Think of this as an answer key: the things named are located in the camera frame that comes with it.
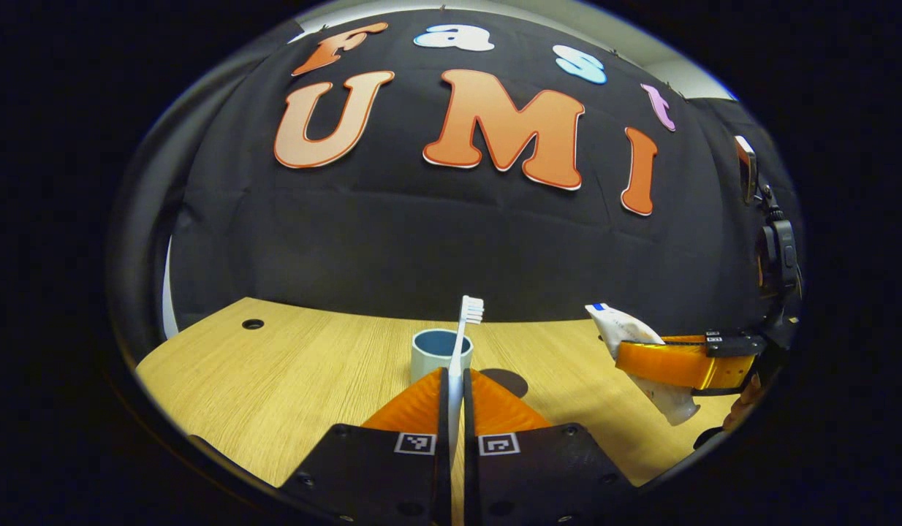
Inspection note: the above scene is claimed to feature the white toothbrush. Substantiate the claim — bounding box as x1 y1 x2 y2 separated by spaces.
448 295 485 439

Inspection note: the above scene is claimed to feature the pale green cup wooden handle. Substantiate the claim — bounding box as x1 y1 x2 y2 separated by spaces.
412 329 474 384

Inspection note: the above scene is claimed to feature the black backdrop cloth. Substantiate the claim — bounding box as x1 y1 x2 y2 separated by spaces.
166 7 770 344

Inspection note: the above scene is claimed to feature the dark side cloth panel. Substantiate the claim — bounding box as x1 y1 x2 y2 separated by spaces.
681 95 803 337
107 22 306 366

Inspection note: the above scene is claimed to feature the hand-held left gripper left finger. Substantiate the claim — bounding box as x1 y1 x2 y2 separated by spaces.
279 367 452 526

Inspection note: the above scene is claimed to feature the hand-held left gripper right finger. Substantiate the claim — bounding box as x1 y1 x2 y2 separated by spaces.
462 369 639 526

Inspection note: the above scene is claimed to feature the white toothpaste tube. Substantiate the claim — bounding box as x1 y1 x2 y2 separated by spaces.
585 303 702 427

